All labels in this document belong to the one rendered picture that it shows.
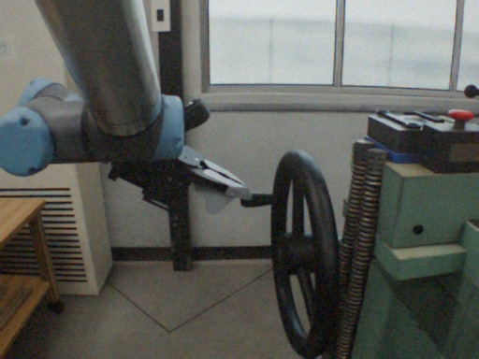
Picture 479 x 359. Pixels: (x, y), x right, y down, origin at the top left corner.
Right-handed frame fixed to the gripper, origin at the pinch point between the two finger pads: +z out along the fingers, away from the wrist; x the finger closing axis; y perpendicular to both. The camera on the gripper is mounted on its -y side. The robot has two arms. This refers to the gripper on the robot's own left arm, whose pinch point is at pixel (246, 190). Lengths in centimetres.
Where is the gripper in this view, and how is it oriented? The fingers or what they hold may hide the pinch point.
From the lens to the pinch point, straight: 60.1
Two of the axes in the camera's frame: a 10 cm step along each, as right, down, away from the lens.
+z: 8.6, 4.3, 2.7
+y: -5.0, 8.1, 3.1
